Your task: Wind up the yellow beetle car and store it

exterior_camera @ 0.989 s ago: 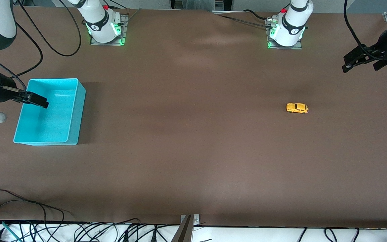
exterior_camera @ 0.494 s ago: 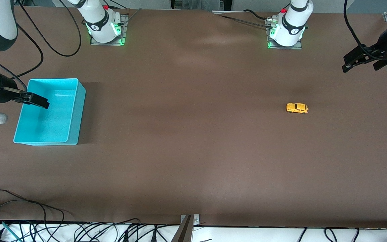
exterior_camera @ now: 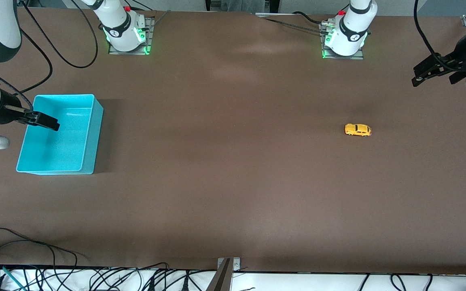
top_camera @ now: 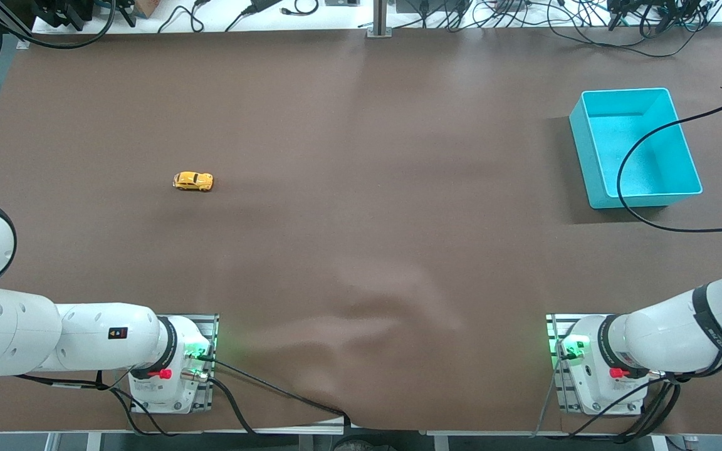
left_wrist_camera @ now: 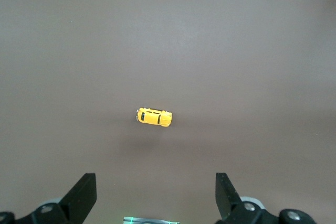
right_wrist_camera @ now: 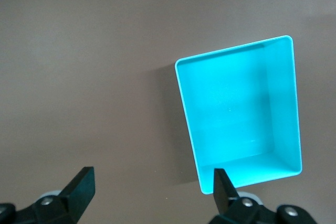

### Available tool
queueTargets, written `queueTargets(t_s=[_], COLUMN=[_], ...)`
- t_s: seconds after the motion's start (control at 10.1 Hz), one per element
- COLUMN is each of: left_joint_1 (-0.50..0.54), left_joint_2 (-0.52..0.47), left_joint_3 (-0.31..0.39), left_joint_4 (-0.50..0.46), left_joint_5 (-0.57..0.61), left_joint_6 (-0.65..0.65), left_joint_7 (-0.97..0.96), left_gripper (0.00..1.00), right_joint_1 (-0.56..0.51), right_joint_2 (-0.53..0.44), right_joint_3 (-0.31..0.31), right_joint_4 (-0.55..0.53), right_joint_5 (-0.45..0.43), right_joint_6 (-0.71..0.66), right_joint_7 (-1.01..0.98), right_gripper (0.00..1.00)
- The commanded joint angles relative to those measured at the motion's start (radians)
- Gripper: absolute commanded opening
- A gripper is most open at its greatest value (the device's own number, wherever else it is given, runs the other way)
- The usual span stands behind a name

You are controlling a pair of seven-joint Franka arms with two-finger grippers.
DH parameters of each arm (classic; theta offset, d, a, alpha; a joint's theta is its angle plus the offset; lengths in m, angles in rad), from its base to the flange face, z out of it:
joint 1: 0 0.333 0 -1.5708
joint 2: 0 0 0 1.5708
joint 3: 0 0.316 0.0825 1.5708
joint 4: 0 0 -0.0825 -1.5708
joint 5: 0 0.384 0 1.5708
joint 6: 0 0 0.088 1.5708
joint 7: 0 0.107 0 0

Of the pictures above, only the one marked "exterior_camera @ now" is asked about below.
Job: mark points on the turquoise plastic bin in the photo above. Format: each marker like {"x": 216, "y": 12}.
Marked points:
{"x": 55, "y": 149}

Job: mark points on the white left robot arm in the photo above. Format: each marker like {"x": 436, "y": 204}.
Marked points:
{"x": 354, "y": 24}

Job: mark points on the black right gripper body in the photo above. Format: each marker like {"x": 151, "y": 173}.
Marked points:
{"x": 5, "y": 110}

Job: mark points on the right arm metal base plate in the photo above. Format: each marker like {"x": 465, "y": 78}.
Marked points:
{"x": 150, "y": 38}

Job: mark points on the yellow beetle toy car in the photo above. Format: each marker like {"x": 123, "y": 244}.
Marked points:
{"x": 357, "y": 129}

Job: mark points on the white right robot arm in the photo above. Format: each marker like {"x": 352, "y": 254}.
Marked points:
{"x": 117, "y": 24}

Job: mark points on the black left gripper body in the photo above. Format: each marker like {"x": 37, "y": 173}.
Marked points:
{"x": 458, "y": 61}

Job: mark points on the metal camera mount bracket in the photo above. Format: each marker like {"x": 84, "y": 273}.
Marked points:
{"x": 227, "y": 268}

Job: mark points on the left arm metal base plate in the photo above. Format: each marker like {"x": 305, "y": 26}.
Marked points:
{"x": 340, "y": 57}

